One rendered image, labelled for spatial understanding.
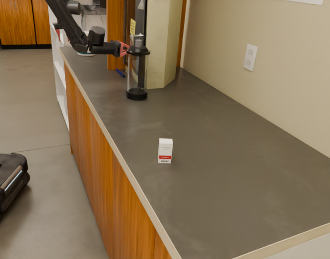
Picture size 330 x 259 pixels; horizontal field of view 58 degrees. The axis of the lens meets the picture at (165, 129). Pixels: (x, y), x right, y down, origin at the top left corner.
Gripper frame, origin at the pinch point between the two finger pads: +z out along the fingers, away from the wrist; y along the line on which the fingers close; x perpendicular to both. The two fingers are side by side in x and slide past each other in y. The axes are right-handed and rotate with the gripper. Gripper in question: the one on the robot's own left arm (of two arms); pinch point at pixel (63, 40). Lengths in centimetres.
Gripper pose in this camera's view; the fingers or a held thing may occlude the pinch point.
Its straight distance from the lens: 186.8
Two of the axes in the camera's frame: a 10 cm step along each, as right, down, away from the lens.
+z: -0.7, 8.9, 4.5
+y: 9.0, -1.3, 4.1
